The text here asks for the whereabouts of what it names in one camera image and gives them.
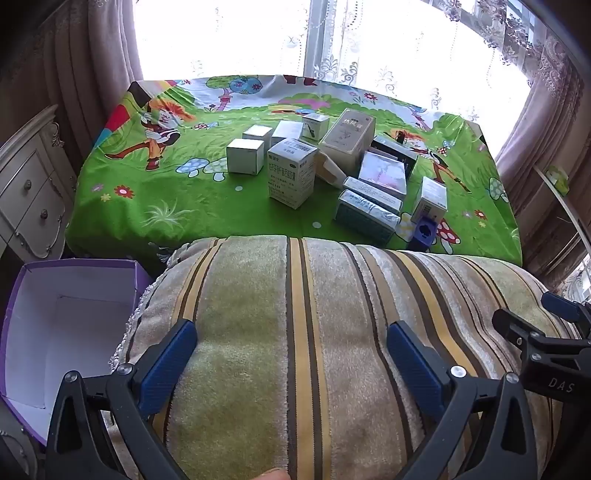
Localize small dark blue box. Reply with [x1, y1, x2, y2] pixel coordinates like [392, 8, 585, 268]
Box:
[411, 218, 437, 253]

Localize white lace sheer curtain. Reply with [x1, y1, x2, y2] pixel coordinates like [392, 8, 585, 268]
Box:
[134, 0, 536, 123]

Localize brown drape curtain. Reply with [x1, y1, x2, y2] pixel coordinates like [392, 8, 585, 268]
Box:
[494, 28, 585, 278]
[0, 0, 145, 185]

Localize green cartoon printed blanket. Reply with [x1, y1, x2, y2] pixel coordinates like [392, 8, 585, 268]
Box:
[65, 74, 525, 278]

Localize green packet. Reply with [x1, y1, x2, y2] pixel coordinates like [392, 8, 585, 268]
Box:
[545, 167, 571, 191]

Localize purple cardboard storage box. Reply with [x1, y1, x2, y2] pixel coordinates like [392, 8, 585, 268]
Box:
[0, 258, 153, 446]

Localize pink and white box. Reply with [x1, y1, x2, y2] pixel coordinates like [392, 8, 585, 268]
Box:
[358, 151, 408, 195]

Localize small white illustrated box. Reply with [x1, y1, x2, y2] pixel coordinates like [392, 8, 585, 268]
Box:
[301, 113, 331, 141]

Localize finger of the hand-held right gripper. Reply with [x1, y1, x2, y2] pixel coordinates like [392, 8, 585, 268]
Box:
[541, 290, 591, 326]
[492, 307, 591, 365]

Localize grey window frame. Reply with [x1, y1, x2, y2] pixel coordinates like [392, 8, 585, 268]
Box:
[304, 0, 339, 80]

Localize teal and white box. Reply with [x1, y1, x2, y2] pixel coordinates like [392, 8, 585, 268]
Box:
[334, 189, 402, 246]

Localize white blue-print box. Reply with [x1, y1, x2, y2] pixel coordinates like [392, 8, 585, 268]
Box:
[411, 176, 449, 228]

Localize cream ornate dresser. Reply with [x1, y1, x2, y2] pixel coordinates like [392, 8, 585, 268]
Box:
[0, 104, 79, 264]

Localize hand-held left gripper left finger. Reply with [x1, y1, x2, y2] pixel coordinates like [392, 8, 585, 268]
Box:
[46, 318, 199, 480]

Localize striped plush cushion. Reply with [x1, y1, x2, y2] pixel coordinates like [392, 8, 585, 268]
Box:
[111, 235, 587, 480]

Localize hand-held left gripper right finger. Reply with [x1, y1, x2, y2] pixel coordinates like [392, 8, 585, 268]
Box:
[385, 320, 539, 480]

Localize small plain white box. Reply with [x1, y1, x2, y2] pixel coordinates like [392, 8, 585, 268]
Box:
[226, 139, 265, 175]

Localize white shelf rack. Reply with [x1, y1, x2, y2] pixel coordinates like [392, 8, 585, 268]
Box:
[531, 161, 591, 289]

